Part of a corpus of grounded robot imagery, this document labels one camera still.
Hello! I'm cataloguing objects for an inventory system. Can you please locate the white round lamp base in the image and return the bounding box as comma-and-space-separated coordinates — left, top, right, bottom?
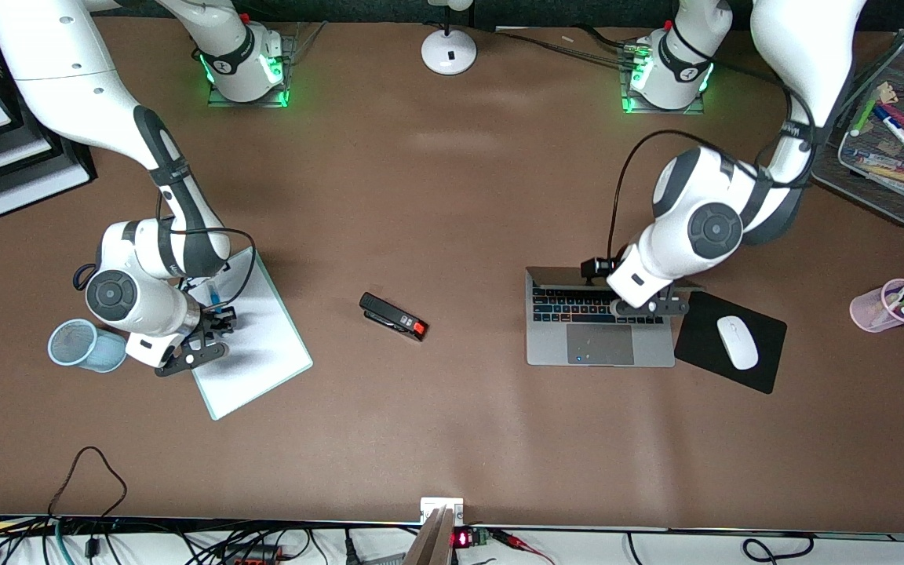
421, 0, 478, 77

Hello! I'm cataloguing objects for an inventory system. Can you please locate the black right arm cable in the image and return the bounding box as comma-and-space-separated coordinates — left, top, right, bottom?
158, 188, 257, 315

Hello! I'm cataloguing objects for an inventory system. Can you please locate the green tray marker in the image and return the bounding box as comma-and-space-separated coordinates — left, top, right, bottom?
851, 93, 881, 139

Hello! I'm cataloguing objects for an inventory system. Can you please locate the metal mesh desk tray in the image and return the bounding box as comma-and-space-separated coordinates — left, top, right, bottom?
811, 30, 904, 228

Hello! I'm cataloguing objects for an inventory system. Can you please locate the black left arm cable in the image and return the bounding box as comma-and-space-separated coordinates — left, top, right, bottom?
607, 86, 818, 264

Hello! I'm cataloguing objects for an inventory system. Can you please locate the brown wedge mount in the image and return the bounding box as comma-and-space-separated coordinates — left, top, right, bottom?
403, 506, 457, 565

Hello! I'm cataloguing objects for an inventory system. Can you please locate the translucent blue cup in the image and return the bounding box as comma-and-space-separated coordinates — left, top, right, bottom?
48, 318, 129, 374

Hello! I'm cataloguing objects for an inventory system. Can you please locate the black stapler with red end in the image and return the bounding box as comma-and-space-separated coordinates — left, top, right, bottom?
359, 292, 429, 343

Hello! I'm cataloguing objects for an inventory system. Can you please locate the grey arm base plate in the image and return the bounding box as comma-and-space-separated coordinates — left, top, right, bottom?
206, 31, 297, 109
621, 39, 710, 116

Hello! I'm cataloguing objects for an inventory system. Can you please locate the white socket plate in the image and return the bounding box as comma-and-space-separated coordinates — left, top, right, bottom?
420, 497, 465, 525

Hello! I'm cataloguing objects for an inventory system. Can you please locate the grey pen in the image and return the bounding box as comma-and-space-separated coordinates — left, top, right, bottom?
851, 149, 904, 170

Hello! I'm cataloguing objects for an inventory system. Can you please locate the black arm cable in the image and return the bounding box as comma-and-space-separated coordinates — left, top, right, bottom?
607, 86, 818, 264
158, 188, 257, 315

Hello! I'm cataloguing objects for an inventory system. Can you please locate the teal clipboard with paper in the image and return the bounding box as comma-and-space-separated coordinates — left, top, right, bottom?
185, 246, 314, 421

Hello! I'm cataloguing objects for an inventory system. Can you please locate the black table cable bundle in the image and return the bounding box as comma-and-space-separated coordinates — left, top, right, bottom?
491, 25, 641, 67

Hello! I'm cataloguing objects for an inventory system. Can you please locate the silver laptop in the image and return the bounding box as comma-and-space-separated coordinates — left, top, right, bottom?
525, 266, 705, 368

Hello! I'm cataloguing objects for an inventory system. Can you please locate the white computer mouse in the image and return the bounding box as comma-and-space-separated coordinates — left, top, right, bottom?
716, 315, 760, 371

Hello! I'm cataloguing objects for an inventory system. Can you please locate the black mouse pad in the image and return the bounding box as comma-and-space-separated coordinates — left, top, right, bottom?
673, 289, 789, 395

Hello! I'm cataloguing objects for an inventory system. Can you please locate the black looped cable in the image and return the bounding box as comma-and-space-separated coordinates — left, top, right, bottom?
48, 446, 128, 520

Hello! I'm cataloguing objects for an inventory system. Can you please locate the red wire lead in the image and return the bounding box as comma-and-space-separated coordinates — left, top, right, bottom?
491, 530, 556, 565

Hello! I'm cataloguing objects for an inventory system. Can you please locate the white marker with blue cap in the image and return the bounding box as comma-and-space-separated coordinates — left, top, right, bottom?
872, 104, 904, 163

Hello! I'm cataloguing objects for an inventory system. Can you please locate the translucent pink cup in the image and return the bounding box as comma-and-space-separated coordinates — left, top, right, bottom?
849, 279, 904, 334

